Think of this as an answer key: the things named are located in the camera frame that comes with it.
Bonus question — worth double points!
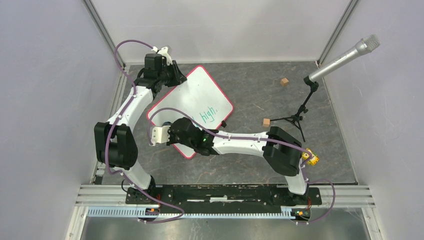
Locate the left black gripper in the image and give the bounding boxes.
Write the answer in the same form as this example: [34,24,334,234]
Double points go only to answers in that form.
[158,60,188,88]

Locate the pink framed whiteboard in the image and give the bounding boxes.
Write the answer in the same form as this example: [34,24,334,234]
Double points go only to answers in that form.
[146,65,234,159]

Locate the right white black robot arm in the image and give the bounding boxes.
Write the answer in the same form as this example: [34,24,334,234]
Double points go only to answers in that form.
[167,117,312,204]

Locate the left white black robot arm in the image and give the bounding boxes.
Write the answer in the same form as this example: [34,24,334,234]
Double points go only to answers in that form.
[94,50,187,204]

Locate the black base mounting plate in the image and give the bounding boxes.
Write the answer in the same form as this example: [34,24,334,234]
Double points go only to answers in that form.
[125,184,322,214]

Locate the near wooden cube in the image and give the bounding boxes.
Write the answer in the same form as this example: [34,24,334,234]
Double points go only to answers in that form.
[262,118,271,128]

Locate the wooden cube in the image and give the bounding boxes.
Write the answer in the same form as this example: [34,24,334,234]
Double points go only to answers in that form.
[280,78,290,87]
[262,118,271,128]

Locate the black microphone tripod stand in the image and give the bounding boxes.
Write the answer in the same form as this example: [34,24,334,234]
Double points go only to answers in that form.
[270,76,319,143]

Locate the far wooden cube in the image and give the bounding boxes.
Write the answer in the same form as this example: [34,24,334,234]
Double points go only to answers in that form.
[280,78,290,87]

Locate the silver microphone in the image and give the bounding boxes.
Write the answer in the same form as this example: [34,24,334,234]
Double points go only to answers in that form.
[303,34,380,86]

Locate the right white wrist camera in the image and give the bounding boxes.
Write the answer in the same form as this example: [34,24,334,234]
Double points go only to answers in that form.
[150,125,171,146]

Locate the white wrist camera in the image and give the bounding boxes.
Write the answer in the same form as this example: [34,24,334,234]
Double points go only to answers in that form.
[150,125,171,146]
[151,45,173,66]

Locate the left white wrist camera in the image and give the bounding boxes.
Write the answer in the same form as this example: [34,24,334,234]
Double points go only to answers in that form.
[151,45,173,66]

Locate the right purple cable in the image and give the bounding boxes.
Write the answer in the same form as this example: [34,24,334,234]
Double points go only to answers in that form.
[147,107,337,225]

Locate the purple cable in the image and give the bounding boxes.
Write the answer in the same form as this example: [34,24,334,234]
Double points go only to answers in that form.
[104,39,185,224]
[147,107,337,225]

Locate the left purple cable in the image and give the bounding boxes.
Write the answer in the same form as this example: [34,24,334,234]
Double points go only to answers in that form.
[104,39,185,224]

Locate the aluminium cable duct rail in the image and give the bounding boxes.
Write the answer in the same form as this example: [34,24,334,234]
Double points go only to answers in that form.
[86,206,310,220]

